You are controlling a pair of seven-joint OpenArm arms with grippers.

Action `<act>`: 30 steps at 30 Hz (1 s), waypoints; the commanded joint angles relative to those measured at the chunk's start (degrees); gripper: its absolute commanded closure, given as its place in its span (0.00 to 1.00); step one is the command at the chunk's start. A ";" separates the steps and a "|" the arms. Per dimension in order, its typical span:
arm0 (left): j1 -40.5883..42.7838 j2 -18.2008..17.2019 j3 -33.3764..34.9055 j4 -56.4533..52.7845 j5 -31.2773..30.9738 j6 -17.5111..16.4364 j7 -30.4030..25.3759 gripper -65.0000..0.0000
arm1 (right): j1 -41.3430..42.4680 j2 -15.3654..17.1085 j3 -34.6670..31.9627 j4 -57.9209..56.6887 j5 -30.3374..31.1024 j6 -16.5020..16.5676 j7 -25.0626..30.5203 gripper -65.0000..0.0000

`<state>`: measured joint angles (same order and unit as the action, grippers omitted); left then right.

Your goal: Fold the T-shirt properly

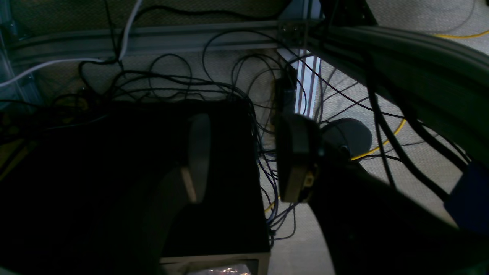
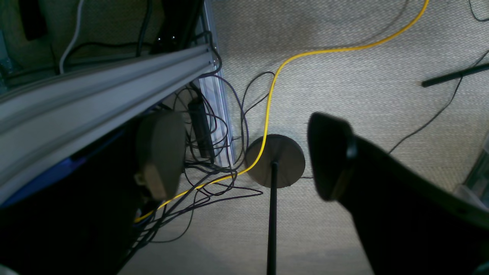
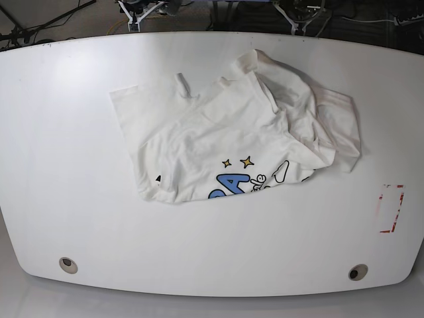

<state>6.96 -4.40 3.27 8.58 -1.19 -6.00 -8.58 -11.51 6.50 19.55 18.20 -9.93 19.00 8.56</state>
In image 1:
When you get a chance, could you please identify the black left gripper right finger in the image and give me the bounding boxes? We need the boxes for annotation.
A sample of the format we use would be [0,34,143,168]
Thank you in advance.
[275,114,488,275]

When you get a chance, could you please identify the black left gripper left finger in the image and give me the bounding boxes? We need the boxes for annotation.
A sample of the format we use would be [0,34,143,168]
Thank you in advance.
[115,113,212,275]

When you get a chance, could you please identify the grey round floor foot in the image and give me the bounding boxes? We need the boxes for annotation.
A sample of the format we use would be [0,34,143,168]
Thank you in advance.
[320,118,372,158]

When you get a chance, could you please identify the black computer case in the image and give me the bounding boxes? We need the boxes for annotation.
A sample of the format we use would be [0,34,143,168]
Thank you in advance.
[1,100,270,275]

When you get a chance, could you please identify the yellow cable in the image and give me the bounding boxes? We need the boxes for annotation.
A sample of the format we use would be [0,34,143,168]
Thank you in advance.
[264,31,489,213]

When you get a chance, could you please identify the tangled black cables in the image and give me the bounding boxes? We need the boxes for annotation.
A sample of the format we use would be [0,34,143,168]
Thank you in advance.
[0,0,470,241]

